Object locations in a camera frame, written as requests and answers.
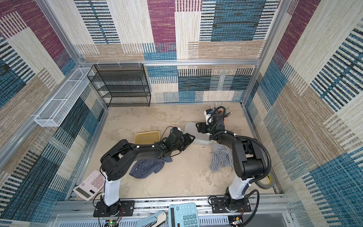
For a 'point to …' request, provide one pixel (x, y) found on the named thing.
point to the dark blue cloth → (143, 168)
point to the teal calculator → (183, 215)
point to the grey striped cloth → (221, 155)
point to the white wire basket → (54, 113)
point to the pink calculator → (90, 186)
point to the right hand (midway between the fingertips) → (203, 125)
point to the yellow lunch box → (148, 137)
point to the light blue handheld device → (154, 221)
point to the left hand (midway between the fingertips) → (195, 139)
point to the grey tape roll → (272, 181)
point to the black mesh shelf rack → (121, 85)
